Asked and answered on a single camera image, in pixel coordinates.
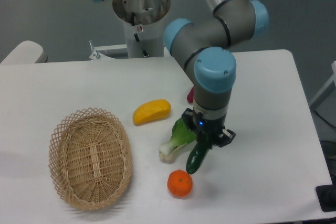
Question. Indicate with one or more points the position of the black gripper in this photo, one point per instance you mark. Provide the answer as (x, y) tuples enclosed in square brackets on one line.
[(219, 136)]

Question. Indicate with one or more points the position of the dark green cucumber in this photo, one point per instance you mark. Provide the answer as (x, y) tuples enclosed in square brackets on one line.
[(198, 153)]

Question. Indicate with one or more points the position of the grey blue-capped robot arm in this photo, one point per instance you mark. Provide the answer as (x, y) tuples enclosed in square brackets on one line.
[(201, 50)]

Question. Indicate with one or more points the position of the green bok choy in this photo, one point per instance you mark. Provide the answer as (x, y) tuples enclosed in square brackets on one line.
[(181, 136)]

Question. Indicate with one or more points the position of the purple sweet potato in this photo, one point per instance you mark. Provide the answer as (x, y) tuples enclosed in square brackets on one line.
[(190, 96)]

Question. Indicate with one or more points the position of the yellow mango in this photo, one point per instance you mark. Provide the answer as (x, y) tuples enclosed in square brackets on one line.
[(151, 111)]

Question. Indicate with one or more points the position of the orange tangerine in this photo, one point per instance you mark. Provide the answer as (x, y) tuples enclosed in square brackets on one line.
[(180, 183)]

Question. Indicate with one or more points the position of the oval wicker basket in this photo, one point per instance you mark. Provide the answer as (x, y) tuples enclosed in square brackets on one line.
[(90, 159)]

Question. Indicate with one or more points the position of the black device at table edge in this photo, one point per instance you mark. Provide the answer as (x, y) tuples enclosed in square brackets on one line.
[(326, 197)]

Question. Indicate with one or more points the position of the white chair armrest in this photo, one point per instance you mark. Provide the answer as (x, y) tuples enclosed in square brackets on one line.
[(27, 52)]

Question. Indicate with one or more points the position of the white furniture frame right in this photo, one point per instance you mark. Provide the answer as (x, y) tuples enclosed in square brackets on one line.
[(327, 88)]

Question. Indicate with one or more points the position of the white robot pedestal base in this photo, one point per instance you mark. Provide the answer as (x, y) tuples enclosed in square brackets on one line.
[(144, 22)]

